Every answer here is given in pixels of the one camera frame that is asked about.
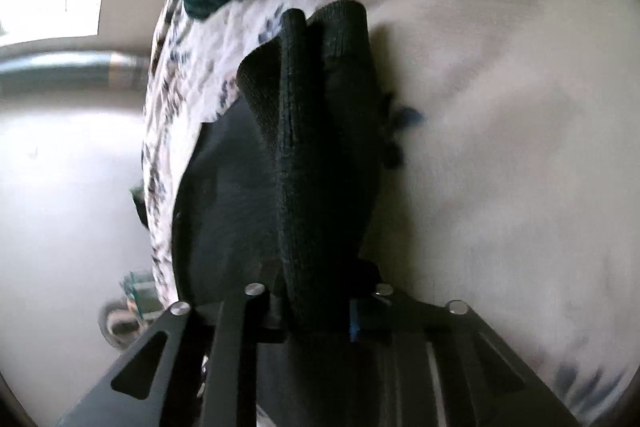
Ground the black grey striped sweater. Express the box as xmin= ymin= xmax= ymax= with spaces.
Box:
xmin=171 ymin=0 xmax=407 ymax=427

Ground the floral white bed blanket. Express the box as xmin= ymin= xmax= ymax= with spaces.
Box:
xmin=142 ymin=0 xmax=639 ymax=426

